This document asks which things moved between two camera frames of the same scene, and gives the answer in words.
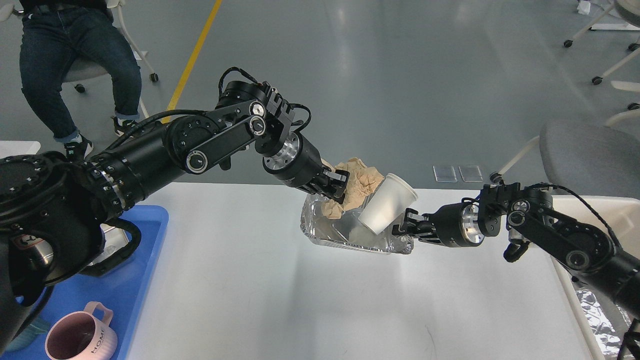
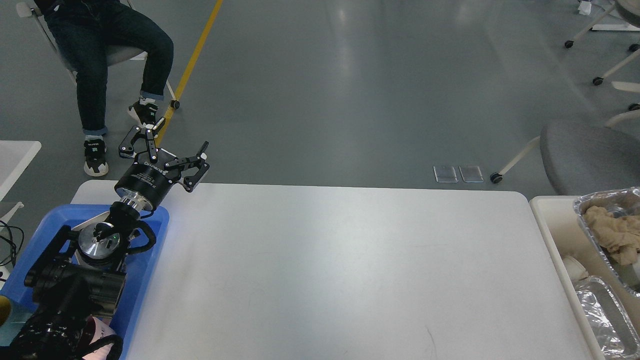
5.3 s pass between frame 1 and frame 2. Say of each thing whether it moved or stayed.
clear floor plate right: stayed
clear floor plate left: stayed
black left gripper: moved
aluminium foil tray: moved
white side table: stayed
